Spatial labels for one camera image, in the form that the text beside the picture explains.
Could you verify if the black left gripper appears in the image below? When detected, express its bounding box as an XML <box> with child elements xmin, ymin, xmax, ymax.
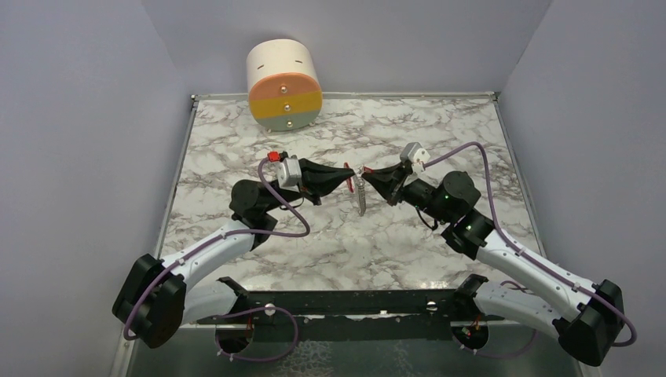
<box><xmin>262</xmin><ymin>158</ymin><xmax>354</xmax><ymax>213</ymax></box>

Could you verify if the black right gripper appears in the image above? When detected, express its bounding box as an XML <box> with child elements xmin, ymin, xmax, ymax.
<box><xmin>364</xmin><ymin>159</ymin><xmax>452</xmax><ymax>224</ymax></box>

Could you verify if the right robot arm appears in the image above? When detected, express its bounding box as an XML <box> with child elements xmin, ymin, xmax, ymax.
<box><xmin>361</xmin><ymin>163</ymin><xmax>625</xmax><ymax>367</ymax></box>

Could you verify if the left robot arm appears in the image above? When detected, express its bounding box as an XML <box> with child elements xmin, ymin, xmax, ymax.
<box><xmin>112</xmin><ymin>152</ymin><xmax>355</xmax><ymax>348</ymax></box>

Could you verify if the striped cylindrical drawer cabinet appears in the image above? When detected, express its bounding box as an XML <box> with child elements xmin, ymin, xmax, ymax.
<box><xmin>246</xmin><ymin>38</ymin><xmax>323</xmax><ymax>132</ymax></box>

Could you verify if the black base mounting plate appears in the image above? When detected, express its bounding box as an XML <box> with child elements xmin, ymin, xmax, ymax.
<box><xmin>143</xmin><ymin>278</ymin><xmax>560</xmax><ymax>342</ymax></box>

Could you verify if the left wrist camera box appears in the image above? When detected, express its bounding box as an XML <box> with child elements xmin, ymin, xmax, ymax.
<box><xmin>267</xmin><ymin>151</ymin><xmax>302</xmax><ymax>192</ymax></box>

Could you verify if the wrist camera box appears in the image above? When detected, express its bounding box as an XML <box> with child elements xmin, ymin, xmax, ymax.
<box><xmin>267</xmin><ymin>151</ymin><xmax>302</xmax><ymax>192</ymax></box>
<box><xmin>400</xmin><ymin>142</ymin><xmax>430</xmax><ymax>174</ymax></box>

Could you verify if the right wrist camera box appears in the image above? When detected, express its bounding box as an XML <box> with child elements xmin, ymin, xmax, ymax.
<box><xmin>400</xmin><ymin>142</ymin><xmax>430</xmax><ymax>174</ymax></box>

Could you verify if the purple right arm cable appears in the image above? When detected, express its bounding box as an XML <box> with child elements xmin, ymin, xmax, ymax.
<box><xmin>422</xmin><ymin>141</ymin><xmax>638</xmax><ymax>360</ymax></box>

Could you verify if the aluminium frame rail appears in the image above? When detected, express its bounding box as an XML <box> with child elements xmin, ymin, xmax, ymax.
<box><xmin>123</xmin><ymin>290</ymin><xmax>586</xmax><ymax>330</ymax></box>

